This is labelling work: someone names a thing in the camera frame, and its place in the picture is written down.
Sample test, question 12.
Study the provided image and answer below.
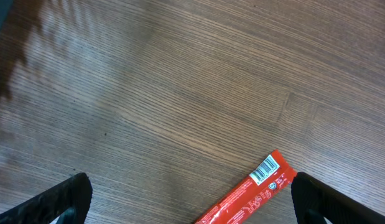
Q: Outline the red stick sachet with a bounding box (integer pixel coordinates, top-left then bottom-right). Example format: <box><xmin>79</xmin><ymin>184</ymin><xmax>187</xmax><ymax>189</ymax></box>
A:
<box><xmin>195</xmin><ymin>150</ymin><xmax>297</xmax><ymax>224</ymax></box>

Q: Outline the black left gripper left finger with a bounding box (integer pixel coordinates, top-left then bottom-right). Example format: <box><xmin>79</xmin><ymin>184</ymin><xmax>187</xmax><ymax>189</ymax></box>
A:
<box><xmin>0</xmin><ymin>172</ymin><xmax>93</xmax><ymax>224</ymax></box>

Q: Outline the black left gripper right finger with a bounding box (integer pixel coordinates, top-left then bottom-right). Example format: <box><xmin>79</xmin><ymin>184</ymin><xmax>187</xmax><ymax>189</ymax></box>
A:
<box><xmin>291</xmin><ymin>172</ymin><xmax>385</xmax><ymax>224</ymax></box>

